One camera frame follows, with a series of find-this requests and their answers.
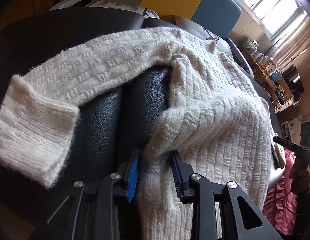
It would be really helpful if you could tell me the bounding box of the deer print pillow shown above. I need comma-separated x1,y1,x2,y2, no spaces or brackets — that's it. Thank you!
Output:
174,16,233,59

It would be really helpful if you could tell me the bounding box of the grey yellow blue sofa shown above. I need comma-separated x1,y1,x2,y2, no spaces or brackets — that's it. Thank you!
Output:
52,0,253,74

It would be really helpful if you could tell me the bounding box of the wooden side table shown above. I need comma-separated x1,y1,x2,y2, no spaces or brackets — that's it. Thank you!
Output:
243,47,284,101

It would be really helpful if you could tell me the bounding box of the black television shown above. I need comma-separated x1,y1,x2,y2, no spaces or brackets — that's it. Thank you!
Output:
283,65,305,103

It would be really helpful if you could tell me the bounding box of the geometric pattern pillow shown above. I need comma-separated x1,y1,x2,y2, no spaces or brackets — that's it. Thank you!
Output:
86,1,162,19

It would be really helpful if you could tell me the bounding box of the right checked curtain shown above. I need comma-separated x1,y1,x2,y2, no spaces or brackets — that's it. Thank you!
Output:
266,12,310,67

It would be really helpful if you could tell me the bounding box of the window with white frame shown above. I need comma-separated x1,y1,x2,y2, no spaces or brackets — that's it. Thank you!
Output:
235,0,305,38

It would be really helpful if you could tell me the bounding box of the pink ruffled bedding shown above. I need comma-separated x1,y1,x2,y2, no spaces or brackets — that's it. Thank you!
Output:
262,149,297,235

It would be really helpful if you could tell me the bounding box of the cream knitted sweater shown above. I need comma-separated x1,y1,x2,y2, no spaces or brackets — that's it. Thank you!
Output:
0,27,275,239

